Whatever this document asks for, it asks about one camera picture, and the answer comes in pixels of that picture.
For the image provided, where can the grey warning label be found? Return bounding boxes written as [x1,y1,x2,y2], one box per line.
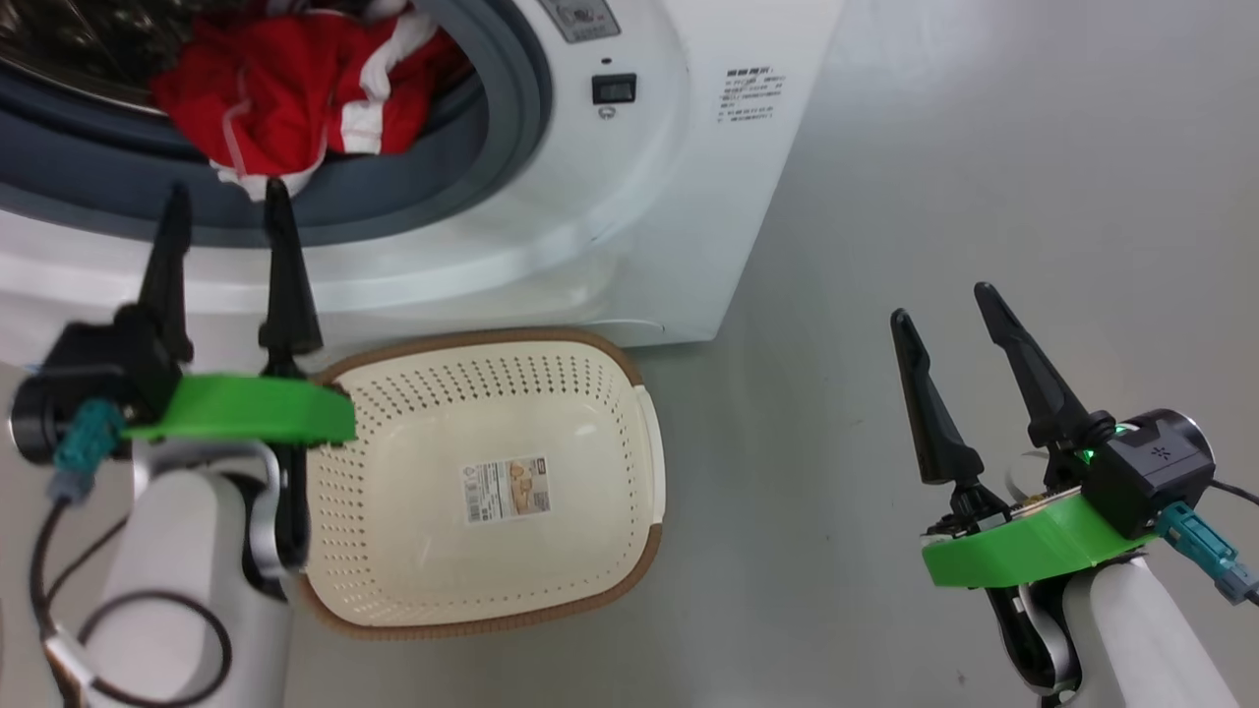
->
[536,0,623,43]

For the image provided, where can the white front-load washing machine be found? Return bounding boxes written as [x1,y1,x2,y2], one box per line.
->
[0,0,847,348]

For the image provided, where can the paper product label sticker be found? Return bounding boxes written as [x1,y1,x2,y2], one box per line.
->
[459,454,552,525]

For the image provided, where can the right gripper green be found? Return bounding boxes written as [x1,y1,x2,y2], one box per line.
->
[890,282,1162,591]

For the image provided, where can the cream perforated laundry basket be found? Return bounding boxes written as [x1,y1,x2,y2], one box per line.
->
[295,327,667,641]

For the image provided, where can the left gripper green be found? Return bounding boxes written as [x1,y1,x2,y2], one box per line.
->
[115,177,357,448]

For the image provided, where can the teal camera connector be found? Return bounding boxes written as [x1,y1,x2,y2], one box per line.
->
[47,398,127,504]
[1156,501,1259,606]

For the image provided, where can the black left camera cable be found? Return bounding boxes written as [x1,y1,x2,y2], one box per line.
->
[28,497,234,708]

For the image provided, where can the teal left camera connector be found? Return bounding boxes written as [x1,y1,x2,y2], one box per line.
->
[47,398,127,504]

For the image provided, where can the red and white garment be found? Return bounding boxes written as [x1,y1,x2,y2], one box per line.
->
[150,0,473,203]

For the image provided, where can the teal right camera connector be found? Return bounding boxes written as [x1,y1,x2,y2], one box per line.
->
[1156,501,1259,606]

